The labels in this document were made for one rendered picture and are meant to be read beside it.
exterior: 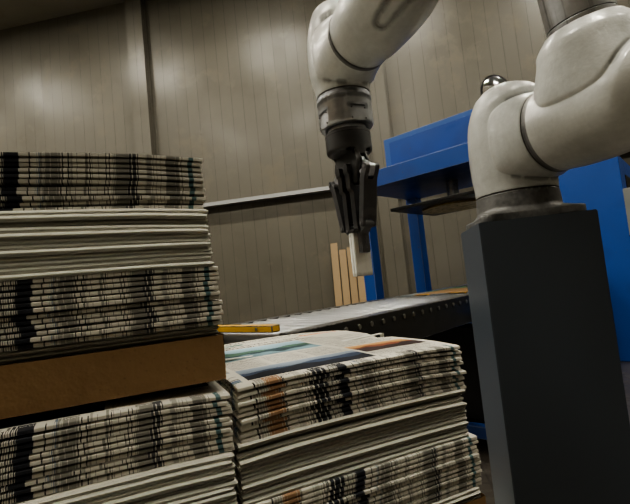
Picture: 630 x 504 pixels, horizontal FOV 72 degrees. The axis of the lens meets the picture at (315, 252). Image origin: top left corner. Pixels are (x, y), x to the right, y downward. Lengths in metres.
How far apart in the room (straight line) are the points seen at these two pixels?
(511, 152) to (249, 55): 7.40
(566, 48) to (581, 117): 0.11
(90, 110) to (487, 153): 8.54
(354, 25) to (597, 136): 0.40
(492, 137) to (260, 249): 6.41
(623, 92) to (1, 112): 10.07
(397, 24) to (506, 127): 0.35
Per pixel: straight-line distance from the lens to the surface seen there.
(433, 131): 2.60
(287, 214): 7.10
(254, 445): 0.46
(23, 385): 0.44
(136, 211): 0.44
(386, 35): 0.63
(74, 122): 9.25
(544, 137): 0.83
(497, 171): 0.90
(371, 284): 2.62
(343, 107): 0.71
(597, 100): 0.78
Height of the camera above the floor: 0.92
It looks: 4 degrees up
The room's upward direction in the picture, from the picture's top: 6 degrees counter-clockwise
